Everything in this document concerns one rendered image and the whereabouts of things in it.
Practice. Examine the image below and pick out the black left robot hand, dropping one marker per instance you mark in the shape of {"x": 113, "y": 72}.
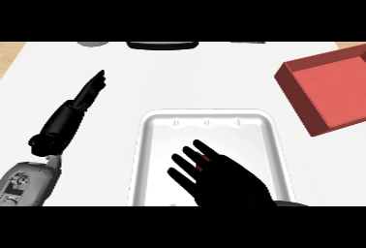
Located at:
{"x": 63, "y": 121}

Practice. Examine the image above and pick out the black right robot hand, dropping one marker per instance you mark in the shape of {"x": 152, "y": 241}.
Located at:
{"x": 229, "y": 180}

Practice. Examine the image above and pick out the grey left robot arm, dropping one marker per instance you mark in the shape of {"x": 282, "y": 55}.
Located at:
{"x": 25, "y": 182}

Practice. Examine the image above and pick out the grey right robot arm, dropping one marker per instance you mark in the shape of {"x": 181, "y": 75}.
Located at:
{"x": 291, "y": 203}

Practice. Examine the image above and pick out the red bell pepper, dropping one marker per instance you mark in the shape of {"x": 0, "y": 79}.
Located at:
{"x": 204, "y": 162}

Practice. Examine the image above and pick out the white tray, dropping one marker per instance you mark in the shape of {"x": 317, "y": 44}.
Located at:
{"x": 209, "y": 135}

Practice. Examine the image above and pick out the red cardboard box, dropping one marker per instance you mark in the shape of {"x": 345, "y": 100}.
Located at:
{"x": 333, "y": 87}

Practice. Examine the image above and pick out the grey round object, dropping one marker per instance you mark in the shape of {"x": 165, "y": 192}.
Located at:
{"x": 93, "y": 43}

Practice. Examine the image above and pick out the black appliance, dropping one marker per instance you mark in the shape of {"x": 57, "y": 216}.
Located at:
{"x": 161, "y": 45}

